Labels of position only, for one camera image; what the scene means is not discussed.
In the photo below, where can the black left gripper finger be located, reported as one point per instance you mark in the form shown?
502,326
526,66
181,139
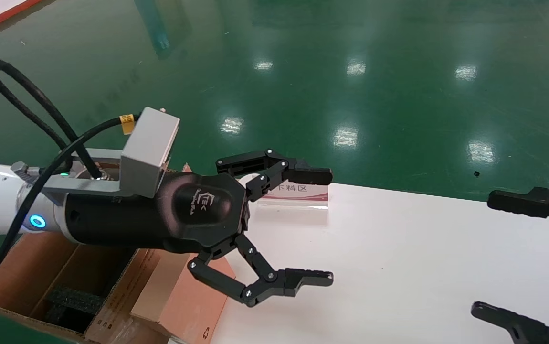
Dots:
274,165
260,286

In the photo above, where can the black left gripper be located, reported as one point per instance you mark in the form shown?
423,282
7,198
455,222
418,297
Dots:
126,220

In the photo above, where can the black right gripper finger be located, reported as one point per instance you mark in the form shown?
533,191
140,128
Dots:
518,325
527,201

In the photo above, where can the small cardboard box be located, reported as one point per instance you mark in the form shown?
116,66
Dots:
184,296

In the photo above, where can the large open cardboard box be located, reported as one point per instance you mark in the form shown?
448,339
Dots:
16,272

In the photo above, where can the acrylic sign with red print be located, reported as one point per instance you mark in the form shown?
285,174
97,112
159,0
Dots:
300,193

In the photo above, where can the black foam insert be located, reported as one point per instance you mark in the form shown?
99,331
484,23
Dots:
74,306

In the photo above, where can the grey metal camera bracket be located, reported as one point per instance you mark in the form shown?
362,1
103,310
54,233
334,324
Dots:
88,184

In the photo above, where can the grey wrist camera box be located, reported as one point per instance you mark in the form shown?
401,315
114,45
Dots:
150,148

